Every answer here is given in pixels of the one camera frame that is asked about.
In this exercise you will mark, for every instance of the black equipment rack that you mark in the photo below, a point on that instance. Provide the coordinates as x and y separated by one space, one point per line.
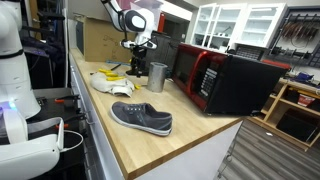
50 63

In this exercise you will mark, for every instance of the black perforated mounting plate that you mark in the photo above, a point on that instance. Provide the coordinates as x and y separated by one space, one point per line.
46 108

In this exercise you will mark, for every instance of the black case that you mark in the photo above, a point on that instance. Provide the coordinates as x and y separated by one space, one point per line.
296 126

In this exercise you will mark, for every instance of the large cardboard box blue print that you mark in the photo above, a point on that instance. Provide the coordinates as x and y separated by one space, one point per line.
96 43

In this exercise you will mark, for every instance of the black wedge wrench stand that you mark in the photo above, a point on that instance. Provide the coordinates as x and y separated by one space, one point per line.
127 73

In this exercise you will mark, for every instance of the black perforated tray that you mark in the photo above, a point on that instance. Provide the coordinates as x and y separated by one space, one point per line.
250 52

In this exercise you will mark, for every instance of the dark grey fabric bin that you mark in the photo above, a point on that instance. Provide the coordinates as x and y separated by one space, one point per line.
163 50

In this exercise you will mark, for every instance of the white crumpled towel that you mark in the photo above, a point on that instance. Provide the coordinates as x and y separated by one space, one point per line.
106 86

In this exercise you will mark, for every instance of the grey canvas shoe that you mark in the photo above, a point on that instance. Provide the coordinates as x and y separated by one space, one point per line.
140 116

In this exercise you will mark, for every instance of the metal cylinder cup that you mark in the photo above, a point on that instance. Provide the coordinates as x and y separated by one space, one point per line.
156 78

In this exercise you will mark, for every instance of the black tool pegboard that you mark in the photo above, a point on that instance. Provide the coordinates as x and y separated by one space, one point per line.
300 30

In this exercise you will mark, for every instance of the blue item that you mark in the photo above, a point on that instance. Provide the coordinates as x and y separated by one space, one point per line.
304 77

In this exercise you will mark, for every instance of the wooden shelf unit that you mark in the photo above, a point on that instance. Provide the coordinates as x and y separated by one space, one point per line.
276 100

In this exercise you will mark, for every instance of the red vertical panel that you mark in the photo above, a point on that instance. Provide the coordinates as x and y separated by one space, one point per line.
161 23

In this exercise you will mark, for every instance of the red and black microwave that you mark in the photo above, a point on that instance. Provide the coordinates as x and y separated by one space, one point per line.
240 83

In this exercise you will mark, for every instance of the red and white box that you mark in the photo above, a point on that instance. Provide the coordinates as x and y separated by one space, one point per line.
306 100

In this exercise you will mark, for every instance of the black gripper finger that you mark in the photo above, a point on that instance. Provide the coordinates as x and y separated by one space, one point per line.
133 67
143 68

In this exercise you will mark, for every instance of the white glass-door cabinet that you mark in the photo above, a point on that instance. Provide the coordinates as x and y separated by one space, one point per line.
253 26

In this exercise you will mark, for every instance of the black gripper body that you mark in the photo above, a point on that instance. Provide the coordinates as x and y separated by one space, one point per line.
140 55

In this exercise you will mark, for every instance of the black clamp orange tip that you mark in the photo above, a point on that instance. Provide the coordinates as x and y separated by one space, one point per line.
66 98
75 118

